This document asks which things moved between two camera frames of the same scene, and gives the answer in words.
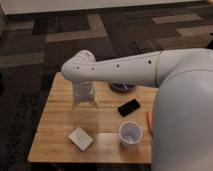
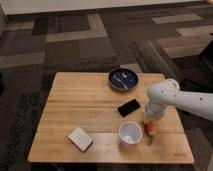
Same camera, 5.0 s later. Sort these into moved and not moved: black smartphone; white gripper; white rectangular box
Moved: white gripper
Not moved: white rectangular box; black smartphone
